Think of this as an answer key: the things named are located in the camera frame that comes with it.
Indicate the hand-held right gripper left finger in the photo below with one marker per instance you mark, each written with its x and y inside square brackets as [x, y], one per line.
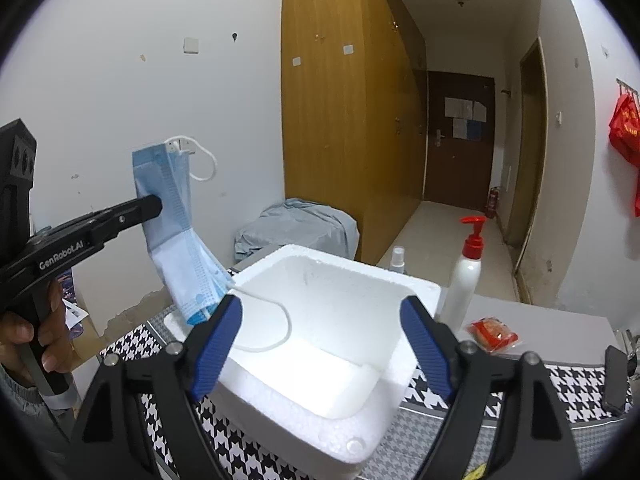
[220, 342]

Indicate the white foam box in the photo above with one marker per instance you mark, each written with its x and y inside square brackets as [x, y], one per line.
[300, 435]

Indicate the person's left forearm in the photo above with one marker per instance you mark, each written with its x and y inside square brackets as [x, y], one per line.
[20, 410]

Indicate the red hanging bag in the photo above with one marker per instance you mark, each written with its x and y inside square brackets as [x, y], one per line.
[625, 130]

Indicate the blue face mask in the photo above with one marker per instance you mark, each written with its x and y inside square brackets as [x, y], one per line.
[165, 185]

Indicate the clear spray bottle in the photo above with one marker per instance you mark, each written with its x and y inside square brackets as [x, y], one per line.
[399, 260]

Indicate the white pump lotion bottle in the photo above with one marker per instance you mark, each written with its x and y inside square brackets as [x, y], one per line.
[462, 285]

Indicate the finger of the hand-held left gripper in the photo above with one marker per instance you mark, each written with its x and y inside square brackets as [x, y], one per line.
[135, 210]

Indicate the black phone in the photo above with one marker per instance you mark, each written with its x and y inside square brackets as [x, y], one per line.
[615, 380]

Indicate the red fire extinguisher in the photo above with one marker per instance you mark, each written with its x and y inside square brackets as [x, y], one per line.
[493, 202]

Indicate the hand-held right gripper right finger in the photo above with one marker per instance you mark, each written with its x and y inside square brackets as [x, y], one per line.
[425, 345]

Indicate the wooden door frame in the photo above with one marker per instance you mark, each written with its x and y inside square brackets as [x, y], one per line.
[531, 110]

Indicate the blue paper sheet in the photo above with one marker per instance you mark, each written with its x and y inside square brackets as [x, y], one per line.
[470, 130]

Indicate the metal hook rack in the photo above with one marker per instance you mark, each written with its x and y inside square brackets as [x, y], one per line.
[627, 87]

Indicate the red snack packet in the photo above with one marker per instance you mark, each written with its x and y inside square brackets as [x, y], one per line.
[492, 335]

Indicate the wooden wardrobe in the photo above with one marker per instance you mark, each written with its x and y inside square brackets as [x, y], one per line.
[325, 110]

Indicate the houndstooth tablecloth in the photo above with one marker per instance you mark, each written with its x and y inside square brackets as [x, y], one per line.
[575, 395]

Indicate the white wall socket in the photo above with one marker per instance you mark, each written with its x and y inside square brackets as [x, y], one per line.
[182, 147]

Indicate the cardboard box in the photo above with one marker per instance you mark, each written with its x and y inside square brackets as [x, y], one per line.
[85, 332]

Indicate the person's left hand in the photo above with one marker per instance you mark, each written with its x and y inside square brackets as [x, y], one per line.
[55, 325]

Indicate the dark brown door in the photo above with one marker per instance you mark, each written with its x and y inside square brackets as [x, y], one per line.
[450, 170]

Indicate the grey cloth pile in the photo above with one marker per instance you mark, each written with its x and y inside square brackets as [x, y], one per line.
[300, 225]

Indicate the white paper sheet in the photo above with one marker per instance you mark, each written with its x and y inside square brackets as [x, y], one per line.
[462, 108]

